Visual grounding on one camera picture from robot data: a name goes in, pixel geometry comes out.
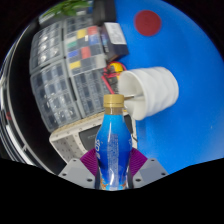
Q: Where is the clear organizer with coloured parts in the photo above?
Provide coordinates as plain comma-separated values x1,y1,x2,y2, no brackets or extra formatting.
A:
64,24,108,76

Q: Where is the thin stirrer in cup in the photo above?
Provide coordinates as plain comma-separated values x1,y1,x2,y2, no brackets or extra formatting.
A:
123,94,145,100

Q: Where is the white ribbed cup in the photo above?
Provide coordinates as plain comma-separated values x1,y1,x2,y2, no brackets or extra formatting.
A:
118,66,180,122

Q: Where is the blue drink bottle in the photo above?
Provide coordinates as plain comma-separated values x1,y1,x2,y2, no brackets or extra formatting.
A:
94,93,133,192

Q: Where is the beige perforated tray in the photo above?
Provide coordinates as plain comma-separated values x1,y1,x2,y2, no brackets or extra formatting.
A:
49,111,138,164

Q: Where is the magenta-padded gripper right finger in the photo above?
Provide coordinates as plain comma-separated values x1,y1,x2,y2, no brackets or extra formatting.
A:
127,147,169,190

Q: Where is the flat round red coaster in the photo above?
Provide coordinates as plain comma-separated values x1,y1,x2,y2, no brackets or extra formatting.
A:
133,9,163,37

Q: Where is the flat black case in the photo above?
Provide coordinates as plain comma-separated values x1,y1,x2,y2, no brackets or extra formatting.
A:
92,0,118,26

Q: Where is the yellow multimeter with red leads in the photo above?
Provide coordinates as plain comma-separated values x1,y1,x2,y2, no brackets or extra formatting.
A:
101,60,128,94

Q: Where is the black box with white label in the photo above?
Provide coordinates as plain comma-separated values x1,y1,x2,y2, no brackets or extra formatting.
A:
99,21,130,63

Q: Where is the grey small-parts drawer cabinet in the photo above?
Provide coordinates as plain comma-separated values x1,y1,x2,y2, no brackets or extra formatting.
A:
71,63,116,118
63,14,96,34
29,59,83,134
28,21,66,75

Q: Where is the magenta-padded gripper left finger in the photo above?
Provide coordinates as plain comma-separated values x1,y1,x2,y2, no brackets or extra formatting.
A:
58,148,99,190

